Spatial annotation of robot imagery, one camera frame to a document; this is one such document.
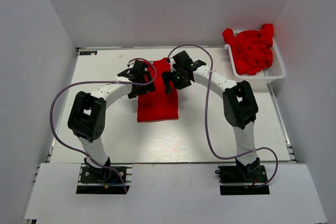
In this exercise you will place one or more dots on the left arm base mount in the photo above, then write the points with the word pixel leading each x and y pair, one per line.
pixel 106 182

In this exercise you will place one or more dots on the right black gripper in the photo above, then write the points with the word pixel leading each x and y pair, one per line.
pixel 168 76

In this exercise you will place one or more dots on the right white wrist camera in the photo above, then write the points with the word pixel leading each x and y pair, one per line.
pixel 173 65

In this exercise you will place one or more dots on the red shirt pile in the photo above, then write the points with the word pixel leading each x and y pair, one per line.
pixel 251 49

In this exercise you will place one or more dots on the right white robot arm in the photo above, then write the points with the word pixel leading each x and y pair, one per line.
pixel 239 104

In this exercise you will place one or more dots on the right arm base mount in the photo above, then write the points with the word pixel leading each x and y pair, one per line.
pixel 232 182

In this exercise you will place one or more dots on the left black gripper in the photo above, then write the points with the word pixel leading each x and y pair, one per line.
pixel 146 88

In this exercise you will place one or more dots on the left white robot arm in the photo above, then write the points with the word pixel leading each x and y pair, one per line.
pixel 88 113

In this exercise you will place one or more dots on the red t shirt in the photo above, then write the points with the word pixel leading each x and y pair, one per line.
pixel 157 105

